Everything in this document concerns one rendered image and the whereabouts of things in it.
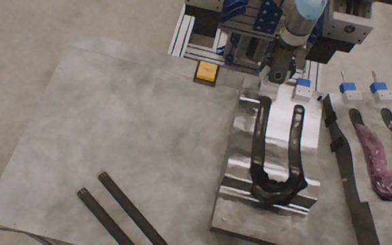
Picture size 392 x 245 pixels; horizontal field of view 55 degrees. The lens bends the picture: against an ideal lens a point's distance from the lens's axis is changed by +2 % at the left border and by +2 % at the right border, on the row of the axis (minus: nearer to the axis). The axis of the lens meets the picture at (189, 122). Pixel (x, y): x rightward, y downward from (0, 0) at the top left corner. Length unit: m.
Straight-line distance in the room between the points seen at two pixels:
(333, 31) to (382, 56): 1.41
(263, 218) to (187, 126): 0.38
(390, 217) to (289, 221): 0.27
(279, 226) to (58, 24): 1.91
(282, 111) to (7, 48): 1.78
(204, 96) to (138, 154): 0.31
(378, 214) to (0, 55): 2.11
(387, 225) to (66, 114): 1.00
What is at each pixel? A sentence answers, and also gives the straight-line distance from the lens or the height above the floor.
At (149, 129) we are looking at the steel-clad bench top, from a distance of 1.22.
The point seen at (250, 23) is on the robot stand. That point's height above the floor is 0.75.
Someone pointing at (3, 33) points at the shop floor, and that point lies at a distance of 2.61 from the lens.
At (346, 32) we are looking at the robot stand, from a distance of 1.41.
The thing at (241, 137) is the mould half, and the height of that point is 0.89.
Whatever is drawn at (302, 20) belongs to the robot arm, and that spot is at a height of 1.21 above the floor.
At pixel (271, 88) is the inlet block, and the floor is 0.92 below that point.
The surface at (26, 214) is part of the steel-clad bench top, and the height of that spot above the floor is 0.80.
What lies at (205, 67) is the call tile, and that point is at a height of 0.84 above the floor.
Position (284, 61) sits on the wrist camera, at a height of 1.07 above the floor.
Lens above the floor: 1.91
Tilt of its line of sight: 63 degrees down
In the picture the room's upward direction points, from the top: 11 degrees clockwise
